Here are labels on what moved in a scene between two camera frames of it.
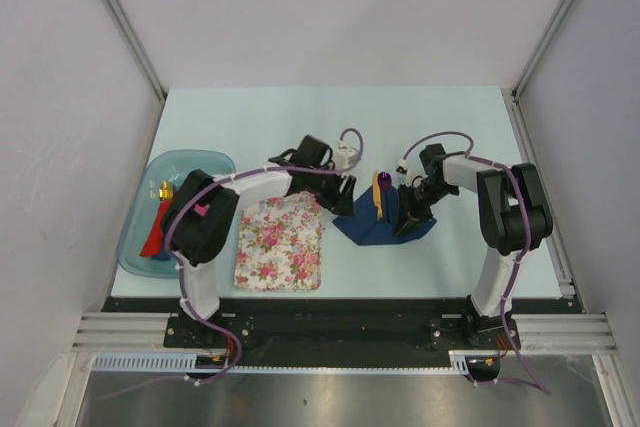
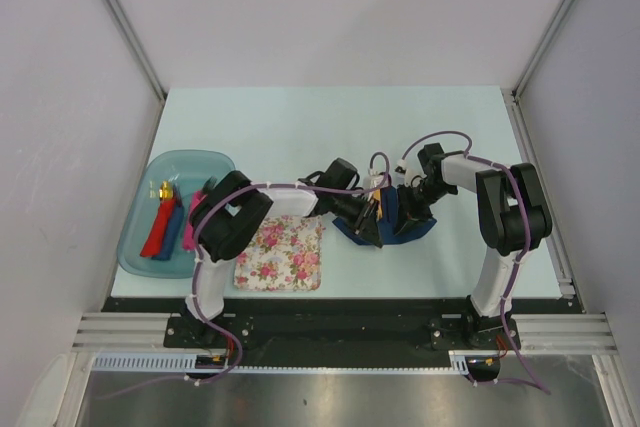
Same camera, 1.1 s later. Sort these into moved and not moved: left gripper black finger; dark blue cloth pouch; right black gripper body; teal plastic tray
Moved: left gripper black finger
Not moved: teal plastic tray; dark blue cloth pouch; right black gripper body
